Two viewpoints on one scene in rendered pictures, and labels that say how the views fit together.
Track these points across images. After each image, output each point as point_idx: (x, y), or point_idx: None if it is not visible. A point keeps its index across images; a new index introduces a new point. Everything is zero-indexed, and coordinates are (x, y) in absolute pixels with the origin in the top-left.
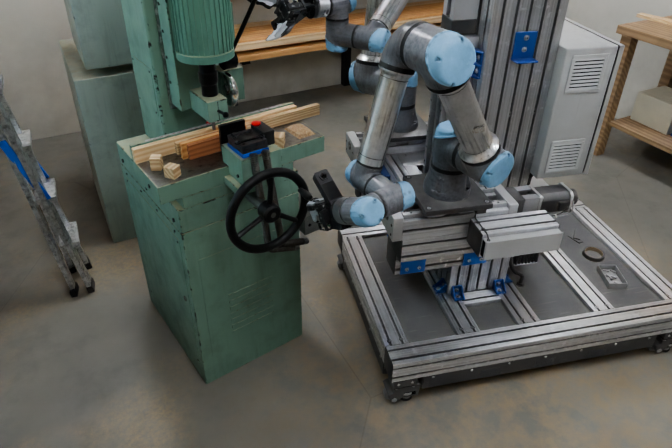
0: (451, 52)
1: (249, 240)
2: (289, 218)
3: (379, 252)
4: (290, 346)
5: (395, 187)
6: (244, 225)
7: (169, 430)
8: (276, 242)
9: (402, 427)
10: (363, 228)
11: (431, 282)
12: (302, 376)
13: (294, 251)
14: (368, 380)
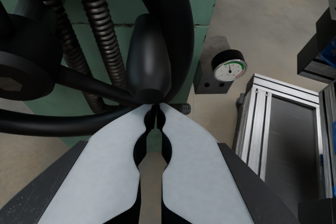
0: None
1: (103, 71)
2: (109, 97)
3: (280, 120)
4: (156, 157)
5: None
6: (90, 47)
7: (24, 182)
8: (78, 128)
9: None
10: (277, 86)
11: (324, 197)
12: (147, 194)
13: (178, 100)
14: None
